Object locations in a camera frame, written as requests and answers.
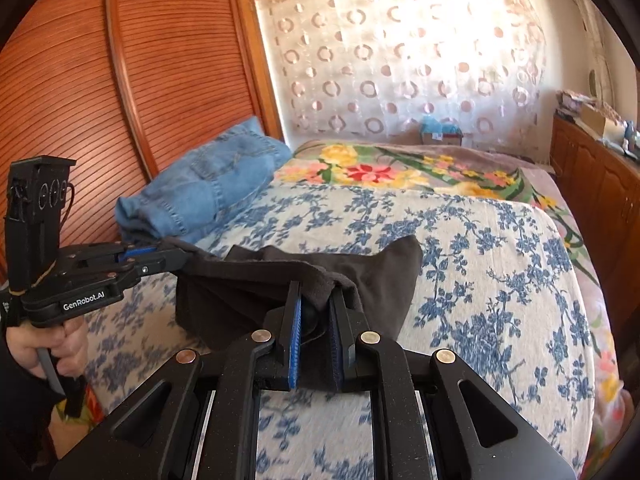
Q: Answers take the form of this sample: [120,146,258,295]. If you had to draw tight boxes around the person's left forearm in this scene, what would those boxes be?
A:
[0,345,68,480]

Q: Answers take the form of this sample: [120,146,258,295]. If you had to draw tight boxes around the wooden louvered wardrobe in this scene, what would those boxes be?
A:
[0,0,283,281]

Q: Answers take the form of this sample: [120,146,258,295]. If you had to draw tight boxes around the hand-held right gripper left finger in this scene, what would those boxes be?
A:
[50,282,303,480]

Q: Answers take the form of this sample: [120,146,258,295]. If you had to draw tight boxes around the folded blue jeans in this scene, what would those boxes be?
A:
[116,116,293,246]

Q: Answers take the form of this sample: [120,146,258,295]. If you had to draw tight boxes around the person's left hand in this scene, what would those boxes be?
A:
[6,319,88,380]

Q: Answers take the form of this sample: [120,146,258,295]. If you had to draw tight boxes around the blue floral white bedsheet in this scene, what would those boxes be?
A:
[82,180,593,480]

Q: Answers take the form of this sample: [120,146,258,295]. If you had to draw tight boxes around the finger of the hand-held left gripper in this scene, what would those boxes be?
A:
[132,259,191,277]
[117,239,193,263]

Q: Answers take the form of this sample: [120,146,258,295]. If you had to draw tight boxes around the wooden sideboard cabinet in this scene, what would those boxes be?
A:
[550,112,640,321]

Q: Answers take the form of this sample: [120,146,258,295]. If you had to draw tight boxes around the black pants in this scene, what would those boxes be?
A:
[175,234,423,393]

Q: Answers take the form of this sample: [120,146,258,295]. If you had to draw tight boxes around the sideboard top clutter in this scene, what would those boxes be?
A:
[557,87,640,161]

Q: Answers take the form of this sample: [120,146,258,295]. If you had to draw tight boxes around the box with blue item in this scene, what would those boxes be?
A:
[419,116,463,146]

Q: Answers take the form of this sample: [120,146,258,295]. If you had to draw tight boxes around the cardboard box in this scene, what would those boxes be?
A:
[580,107,623,138]

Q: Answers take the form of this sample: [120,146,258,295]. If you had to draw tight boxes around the pink floral blanket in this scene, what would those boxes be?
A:
[275,140,631,480]

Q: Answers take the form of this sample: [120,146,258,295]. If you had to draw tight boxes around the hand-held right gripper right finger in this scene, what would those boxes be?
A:
[327,285,576,480]

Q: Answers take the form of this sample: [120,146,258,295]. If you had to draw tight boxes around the beige side curtain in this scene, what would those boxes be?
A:
[582,10,616,106]

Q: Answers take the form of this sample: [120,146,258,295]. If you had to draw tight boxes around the sheer circle-patterned curtain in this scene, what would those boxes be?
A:
[255,0,546,148]

